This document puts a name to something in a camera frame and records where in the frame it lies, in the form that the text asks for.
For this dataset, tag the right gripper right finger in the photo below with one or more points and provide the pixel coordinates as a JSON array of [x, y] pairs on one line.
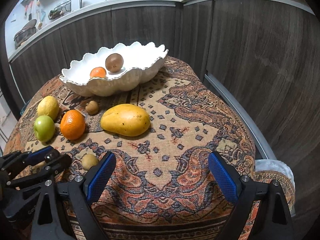
[[273, 219]]

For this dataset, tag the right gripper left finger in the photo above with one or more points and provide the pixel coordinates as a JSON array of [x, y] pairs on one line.
[[50, 218]]

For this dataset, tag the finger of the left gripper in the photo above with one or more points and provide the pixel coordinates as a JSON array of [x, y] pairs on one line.
[[52, 168], [37, 153]]

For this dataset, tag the small tan round fruit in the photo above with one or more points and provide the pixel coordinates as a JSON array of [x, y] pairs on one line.
[[89, 160]]

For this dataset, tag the green apple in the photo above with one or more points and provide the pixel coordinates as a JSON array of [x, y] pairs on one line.
[[44, 128]]

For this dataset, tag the large orange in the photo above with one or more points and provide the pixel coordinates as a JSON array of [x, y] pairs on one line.
[[72, 125]]

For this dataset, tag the yellow lemon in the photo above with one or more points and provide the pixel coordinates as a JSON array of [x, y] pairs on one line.
[[48, 106]]

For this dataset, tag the small brown kiwi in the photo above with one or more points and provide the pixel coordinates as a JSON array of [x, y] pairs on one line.
[[92, 108]]

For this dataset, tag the patterned woven tablecloth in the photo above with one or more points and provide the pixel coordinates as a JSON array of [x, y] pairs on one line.
[[161, 187]]

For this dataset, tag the yellow mango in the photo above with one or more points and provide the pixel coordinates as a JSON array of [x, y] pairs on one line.
[[126, 119]]

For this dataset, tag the small tangerine in bowl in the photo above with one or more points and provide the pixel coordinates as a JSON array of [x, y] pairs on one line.
[[98, 72]]

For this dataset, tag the brown passion fruit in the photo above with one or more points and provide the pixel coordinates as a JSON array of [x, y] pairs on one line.
[[114, 62]]

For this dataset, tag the white scalloped ceramic bowl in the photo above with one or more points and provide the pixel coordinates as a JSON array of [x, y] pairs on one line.
[[141, 64]]

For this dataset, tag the dark pot with lid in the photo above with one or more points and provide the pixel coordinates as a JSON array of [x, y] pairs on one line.
[[25, 33]]

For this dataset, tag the black wire dish rack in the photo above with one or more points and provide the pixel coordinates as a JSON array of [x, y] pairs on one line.
[[60, 10]]

